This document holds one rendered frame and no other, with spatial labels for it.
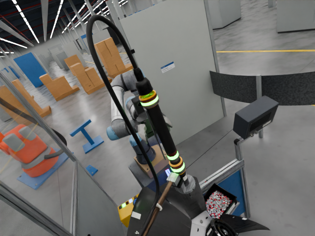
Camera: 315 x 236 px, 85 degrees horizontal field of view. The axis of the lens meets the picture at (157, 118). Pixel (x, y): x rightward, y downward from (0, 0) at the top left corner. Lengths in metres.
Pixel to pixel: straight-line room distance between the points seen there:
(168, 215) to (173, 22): 2.15
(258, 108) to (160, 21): 1.58
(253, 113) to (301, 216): 1.28
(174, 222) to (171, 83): 2.02
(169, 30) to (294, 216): 2.36
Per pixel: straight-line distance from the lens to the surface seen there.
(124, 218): 1.17
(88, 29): 0.34
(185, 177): 0.60
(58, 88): 9.58
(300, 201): 2.34
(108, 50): 8.52
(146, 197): 0.73
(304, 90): 2.43
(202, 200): 0.93
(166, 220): 0.73
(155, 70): 2.36
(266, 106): 1.31
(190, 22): 2.56
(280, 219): 2.21
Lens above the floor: 1.98
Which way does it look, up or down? 31 degrees down
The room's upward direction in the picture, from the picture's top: 23 degrees counter-clockwise
